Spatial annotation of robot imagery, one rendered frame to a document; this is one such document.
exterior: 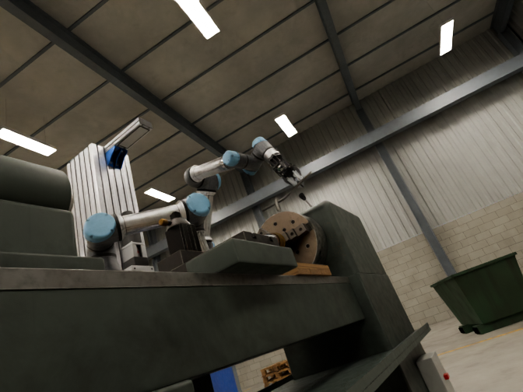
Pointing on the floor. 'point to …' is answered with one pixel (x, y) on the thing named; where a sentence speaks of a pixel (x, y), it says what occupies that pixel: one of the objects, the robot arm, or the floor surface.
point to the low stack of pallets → (275, 372)
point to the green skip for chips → (485, 295)
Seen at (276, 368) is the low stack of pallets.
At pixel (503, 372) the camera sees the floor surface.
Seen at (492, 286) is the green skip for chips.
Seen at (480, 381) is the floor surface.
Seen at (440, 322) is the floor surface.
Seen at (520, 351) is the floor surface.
